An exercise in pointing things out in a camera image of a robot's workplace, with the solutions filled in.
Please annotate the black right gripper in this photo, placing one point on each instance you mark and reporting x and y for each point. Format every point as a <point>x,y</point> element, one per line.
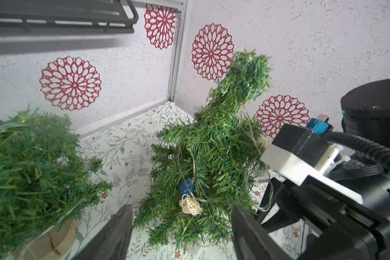
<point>338,184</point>

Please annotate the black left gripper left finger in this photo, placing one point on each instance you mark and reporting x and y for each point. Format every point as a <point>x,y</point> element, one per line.
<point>113,240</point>

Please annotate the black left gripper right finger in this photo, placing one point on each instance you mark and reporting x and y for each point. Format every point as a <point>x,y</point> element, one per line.
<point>251,241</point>

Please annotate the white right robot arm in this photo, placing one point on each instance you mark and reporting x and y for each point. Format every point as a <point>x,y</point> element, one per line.
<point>366,113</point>

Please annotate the right small green christmas tree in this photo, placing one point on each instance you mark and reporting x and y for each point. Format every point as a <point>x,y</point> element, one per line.
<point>218,149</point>

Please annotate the small green christmas tree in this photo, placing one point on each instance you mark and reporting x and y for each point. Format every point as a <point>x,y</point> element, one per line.
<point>45,179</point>
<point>218,149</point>

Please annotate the left small green christmas tree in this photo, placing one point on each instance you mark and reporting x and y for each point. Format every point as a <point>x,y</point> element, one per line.
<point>45,179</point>

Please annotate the blue wicker light ball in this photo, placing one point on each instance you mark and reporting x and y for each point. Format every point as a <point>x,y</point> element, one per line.
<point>187,187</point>

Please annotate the beige wicker light ball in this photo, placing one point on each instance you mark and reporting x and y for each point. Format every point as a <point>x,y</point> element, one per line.
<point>263,142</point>

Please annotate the grey wall shelf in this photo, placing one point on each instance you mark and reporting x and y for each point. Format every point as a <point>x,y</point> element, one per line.
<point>102,16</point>

